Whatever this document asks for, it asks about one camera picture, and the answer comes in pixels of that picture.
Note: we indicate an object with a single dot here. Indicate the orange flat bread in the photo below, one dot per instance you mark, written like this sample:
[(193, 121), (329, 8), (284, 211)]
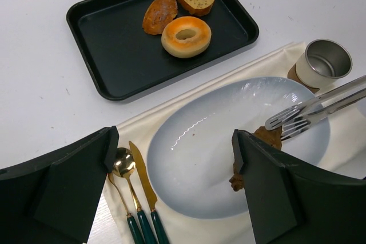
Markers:
[(158, 15)]

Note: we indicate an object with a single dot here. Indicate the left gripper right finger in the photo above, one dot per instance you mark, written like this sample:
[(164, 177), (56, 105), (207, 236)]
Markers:
[(292, 201)]

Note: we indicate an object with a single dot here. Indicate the metal tongs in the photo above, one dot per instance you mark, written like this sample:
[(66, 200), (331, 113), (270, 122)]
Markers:
[(301, 117)]

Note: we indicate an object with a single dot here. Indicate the white oval plate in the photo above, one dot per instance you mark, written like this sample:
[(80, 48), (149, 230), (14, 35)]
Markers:
[(190, 158)]

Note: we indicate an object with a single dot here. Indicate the black tray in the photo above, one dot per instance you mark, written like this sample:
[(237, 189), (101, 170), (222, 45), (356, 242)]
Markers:
[(125, 63)]

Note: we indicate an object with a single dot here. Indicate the green handled fork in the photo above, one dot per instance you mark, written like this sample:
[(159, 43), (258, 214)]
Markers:
[(133, 227)]

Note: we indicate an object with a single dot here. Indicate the ring donut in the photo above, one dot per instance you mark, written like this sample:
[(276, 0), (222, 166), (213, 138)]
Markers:
[(186, 37)]

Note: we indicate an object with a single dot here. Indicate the green handled knife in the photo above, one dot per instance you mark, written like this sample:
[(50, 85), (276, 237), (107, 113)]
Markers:
[(149, 193)]

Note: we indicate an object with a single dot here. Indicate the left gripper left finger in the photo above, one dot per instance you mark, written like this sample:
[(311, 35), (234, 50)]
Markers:
[(53, 198)]

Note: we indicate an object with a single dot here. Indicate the green handled spoon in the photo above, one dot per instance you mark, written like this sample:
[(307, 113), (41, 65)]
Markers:
[(124, 165)]

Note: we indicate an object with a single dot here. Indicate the metal cup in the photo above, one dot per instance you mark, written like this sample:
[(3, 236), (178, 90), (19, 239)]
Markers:
[(322, 63)]

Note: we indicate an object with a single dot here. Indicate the brown croissant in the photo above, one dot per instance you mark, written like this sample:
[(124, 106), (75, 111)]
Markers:
[(271, 137)]

